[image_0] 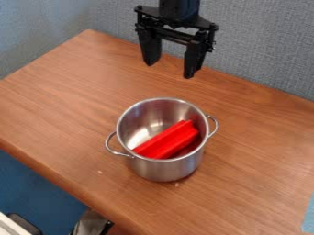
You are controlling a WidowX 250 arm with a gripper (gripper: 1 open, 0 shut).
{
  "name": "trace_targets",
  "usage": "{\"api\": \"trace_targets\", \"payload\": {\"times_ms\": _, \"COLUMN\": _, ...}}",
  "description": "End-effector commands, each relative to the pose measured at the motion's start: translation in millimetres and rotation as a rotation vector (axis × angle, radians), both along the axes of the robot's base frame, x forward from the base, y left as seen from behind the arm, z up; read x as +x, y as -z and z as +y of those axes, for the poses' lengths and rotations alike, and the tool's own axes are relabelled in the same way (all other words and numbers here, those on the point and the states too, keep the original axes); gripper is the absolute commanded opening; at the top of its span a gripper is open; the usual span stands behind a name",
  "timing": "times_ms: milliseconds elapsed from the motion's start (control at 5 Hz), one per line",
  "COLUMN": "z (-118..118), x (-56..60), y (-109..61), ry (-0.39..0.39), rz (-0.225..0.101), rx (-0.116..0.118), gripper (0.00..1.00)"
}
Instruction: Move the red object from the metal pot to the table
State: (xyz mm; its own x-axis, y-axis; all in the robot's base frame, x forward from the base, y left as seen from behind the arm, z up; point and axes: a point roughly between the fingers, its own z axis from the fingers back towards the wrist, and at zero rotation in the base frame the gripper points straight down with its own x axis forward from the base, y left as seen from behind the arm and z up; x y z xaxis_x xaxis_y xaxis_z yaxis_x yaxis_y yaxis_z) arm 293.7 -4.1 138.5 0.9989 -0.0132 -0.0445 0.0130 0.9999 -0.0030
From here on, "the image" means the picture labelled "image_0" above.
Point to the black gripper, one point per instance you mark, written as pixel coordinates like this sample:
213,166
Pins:
177,23

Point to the stainless steel pot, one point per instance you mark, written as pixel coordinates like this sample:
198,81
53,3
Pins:
145,120

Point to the red plastic block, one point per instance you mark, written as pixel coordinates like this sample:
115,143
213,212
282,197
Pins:
170,141

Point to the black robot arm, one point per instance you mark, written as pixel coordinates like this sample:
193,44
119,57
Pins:
174,21

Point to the grey black object below table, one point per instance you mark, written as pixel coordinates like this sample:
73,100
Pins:
91,224

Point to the black white object bottom left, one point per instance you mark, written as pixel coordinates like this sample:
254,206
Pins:
15,225

